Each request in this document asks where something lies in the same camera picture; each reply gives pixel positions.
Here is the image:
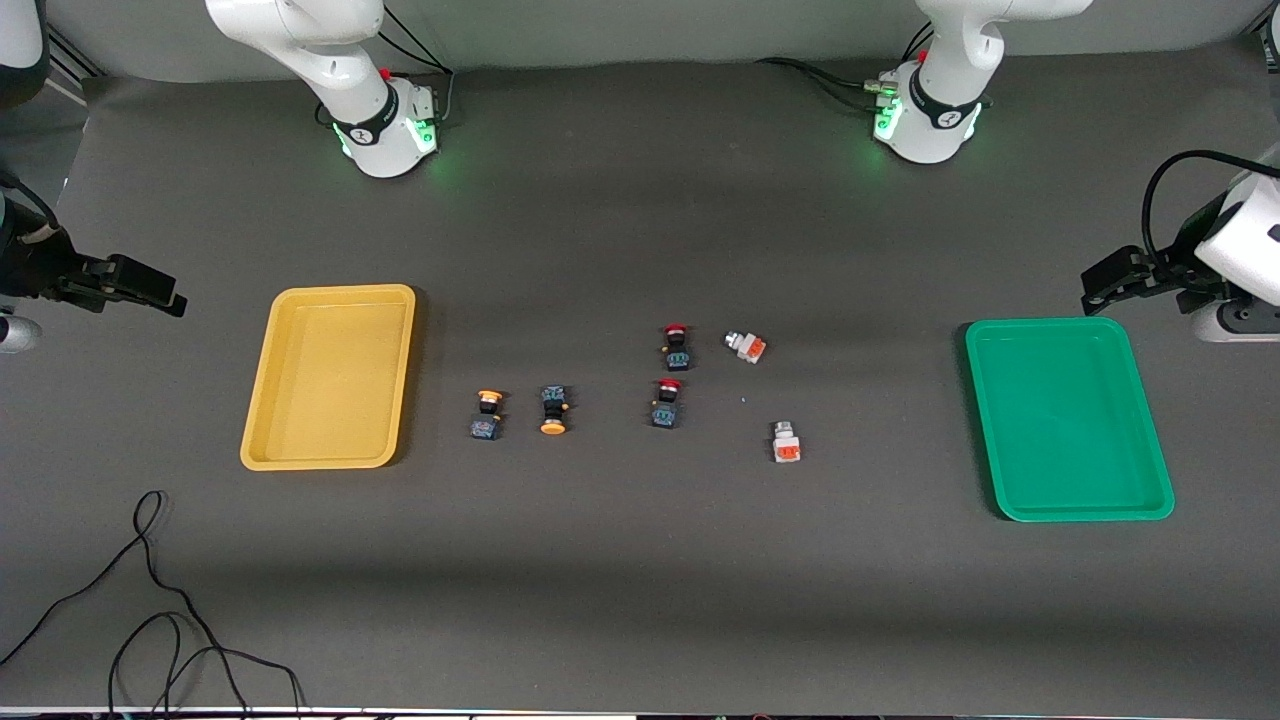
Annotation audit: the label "yellow plastic tray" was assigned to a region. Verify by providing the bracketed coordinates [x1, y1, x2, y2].
[240, 284, 417, 471]

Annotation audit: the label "green plastic tray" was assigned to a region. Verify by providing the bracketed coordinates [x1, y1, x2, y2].
[965, 317, 1176, 523]

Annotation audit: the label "dark grey table mat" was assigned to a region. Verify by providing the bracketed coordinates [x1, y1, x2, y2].
[0, 40, 1280, 717]

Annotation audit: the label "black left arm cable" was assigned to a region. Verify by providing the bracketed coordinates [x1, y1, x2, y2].
[1143, 150, 1280, 263]

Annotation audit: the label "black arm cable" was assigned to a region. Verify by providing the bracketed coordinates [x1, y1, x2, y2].
[1143, 150, 1280, 263]
[0, 170, 61, 246]

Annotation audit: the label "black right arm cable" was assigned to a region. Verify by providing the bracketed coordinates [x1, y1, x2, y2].
[0, 170, 61, 246]

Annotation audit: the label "aluminium frame rail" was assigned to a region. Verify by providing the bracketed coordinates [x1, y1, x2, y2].
[45, 25, 106, 106]

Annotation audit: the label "thin black loose cable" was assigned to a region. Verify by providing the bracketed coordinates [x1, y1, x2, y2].
[0, 490, 251, 717]
[108, 610, 306, 717]

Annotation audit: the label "black right arm base cables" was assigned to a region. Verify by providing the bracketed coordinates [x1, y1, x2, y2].
[318, 5, 457, 129]

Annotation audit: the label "black arm base cables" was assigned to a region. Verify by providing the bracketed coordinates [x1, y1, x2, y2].
[755, 20, 936, 113]
[318, 5, 457, 129]

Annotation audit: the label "black left arm base cables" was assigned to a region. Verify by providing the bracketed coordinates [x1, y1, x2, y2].
[755, 20, 936, 113]

